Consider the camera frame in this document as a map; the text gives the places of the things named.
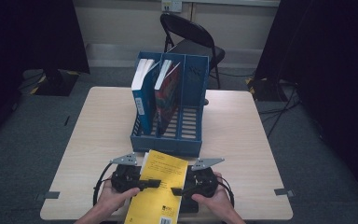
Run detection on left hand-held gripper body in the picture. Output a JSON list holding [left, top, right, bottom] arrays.
[[109, 151, 145, 193]]

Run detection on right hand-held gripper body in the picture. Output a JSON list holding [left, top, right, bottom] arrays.
[[187, 157, 226, 199]]

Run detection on yellow book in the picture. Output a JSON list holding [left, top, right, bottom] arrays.
[[124, 149, 190, 224]]

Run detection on blue book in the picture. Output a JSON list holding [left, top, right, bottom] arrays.
[[131, 58, 161, 136]]

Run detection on blue plastic file rack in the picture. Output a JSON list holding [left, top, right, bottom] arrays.
[[130, 50, 210, 159]]

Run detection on red illustrated book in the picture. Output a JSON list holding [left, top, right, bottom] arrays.
[[153, 59, 182, 136]]

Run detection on person's right hand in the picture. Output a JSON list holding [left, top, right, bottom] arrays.
[[191, 173, 233, 216]]

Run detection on person's left hand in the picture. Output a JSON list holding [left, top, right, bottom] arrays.
[[100, 179, 141, 216]]

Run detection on grey tape piece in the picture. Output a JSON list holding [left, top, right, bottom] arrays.
[[273, 188, 296, 198], [35, 190, 61, 202]]

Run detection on black stand base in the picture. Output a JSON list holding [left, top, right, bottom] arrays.
[[245, 77, 289, 103], [29, 68, 80, 97]]

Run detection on black folding chair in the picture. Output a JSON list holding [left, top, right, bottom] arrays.
[[159, 12, 227, 90]]

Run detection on black curtain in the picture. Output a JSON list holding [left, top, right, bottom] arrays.
[[255, 0, 358, 208], [0, 0, 91, 147]]

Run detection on right hand-held gripper cable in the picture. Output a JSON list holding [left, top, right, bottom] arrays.
[[217, 176, 236, 208]]

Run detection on hand-held gripper cable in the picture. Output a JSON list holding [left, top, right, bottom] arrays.
[[217, 176, 236, 208], [91, 161, 115, 207]]

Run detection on left hand-held gripper cable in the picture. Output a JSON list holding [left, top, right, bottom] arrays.
[[91, 161, 115, 207]]

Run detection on black floor cables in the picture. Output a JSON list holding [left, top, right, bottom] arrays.
[[209, 70, 302, 140]]

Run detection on white wall socket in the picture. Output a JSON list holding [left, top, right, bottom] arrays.
[[161, 0, 184, 14]]

